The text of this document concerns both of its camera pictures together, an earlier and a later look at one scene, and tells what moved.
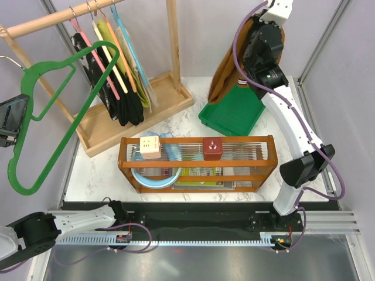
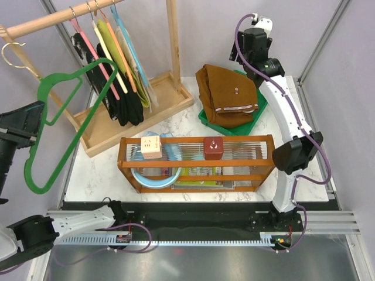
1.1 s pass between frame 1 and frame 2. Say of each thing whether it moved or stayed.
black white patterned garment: stayed
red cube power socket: stayed
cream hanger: stayed
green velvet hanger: moved
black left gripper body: stayed
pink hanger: stayed
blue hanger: stayed
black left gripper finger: moved
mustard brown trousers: moved
